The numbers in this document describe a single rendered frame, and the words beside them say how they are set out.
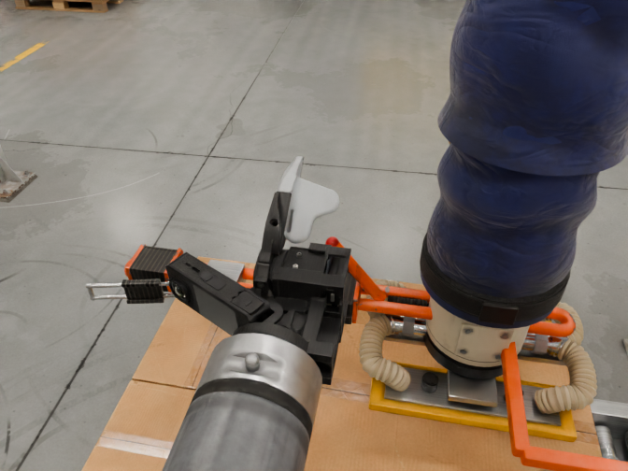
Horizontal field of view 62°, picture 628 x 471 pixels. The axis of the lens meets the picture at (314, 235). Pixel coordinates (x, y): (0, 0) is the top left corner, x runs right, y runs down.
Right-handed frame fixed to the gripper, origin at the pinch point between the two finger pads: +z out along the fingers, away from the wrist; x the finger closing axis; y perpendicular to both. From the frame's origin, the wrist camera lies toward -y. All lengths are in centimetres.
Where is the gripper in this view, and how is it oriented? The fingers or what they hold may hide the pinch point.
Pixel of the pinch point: (295, 215)
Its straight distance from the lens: 57.6
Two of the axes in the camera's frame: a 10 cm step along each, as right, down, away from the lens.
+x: 0.0, -7.8, -6.2
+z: 1.8, -6.1, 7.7
